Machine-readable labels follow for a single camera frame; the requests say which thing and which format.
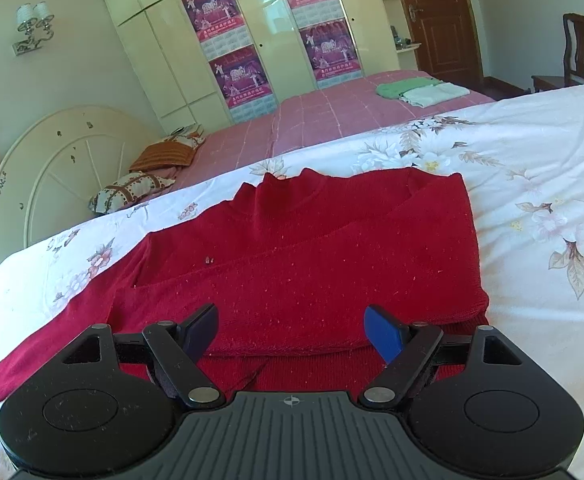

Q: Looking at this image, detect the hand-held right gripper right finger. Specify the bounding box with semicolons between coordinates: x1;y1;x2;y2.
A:
359;304;523;409

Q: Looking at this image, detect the dark wooden chair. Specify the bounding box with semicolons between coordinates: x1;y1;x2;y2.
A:
532;12;584;93

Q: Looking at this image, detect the brown wooden door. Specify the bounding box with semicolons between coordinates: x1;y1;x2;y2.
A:
387;0;485;87

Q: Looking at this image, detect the folded green cloth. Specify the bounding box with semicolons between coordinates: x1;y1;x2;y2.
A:
376;78;444;101

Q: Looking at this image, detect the cream round headboard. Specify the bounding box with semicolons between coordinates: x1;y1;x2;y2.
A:
0;106;160;266

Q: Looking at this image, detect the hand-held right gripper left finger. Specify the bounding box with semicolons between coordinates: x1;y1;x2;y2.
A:
60;303;223;409

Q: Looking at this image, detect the orange striped pillow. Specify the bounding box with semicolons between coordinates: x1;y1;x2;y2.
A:
129;132;206;172

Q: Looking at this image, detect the pink checked bed cover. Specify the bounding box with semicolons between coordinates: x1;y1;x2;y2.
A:
147;70;498;201

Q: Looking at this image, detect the cream wardrobe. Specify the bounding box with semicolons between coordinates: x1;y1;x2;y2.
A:
88;0;417;125

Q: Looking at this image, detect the cream corner shelf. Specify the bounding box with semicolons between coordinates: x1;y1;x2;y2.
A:
379;0;423;53

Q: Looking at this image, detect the folded white cloth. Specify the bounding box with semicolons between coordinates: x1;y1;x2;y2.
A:
401;83;471;109

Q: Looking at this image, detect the wall lamp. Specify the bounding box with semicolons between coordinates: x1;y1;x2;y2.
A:
12;2;55;56

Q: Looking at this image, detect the white floral bedsheet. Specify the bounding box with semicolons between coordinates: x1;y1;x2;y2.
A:
0;82;584;480

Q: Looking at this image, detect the brown patterned pillow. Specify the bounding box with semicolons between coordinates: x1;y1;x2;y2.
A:
89;171;175;214

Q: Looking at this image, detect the red knit sweater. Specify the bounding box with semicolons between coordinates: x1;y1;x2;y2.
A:
0;167;490;411

